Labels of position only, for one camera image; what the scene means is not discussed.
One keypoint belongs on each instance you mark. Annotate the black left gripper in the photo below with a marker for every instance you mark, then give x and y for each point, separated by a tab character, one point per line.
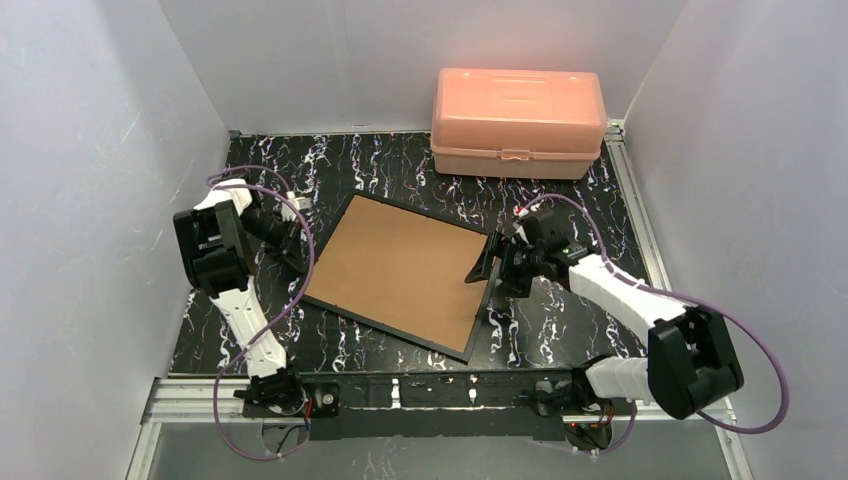
291	240

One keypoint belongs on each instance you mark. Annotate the aluminium right rail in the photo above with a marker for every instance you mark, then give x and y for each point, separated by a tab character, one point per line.
615	142

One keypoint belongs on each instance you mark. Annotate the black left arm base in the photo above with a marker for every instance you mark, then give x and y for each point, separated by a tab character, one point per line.
285	393

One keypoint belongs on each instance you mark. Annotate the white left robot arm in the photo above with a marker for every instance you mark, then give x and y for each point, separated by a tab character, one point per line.
213	239

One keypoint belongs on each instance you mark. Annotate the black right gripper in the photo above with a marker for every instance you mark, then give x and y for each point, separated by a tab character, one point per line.
502	258

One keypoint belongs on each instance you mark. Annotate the black picture frame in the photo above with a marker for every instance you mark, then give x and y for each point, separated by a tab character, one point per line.
477	331

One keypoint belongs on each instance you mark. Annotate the pink plastic storage box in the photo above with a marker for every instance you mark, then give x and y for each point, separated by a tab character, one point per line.
521	124

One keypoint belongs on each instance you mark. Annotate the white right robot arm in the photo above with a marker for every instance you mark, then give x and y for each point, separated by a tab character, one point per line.
690	361

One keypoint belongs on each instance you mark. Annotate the aluminium front rail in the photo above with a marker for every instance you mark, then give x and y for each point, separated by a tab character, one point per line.
201	400

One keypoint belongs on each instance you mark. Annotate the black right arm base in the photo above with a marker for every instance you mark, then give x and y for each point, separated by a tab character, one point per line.
592	435

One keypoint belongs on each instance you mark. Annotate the brown cardboard backing board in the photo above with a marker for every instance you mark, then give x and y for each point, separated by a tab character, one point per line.
397	265

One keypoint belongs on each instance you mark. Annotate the aluminium rail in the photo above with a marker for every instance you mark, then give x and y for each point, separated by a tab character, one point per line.
615	142
201	400

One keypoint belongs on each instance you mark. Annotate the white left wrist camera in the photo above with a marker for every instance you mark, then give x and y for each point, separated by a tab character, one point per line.
294	204

